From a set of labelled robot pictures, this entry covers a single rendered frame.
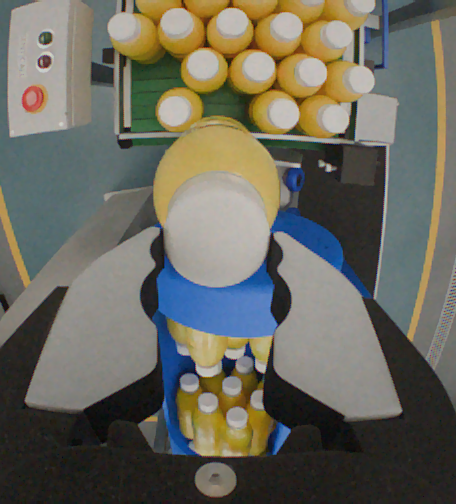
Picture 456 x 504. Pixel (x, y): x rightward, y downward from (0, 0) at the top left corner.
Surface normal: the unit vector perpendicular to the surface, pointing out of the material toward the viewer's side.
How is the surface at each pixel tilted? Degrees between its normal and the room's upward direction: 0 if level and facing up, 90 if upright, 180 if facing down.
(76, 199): 0
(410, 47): 0
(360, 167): 0
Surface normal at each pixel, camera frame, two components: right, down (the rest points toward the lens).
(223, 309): -0.18, 0.41
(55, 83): 0.04, 0.43
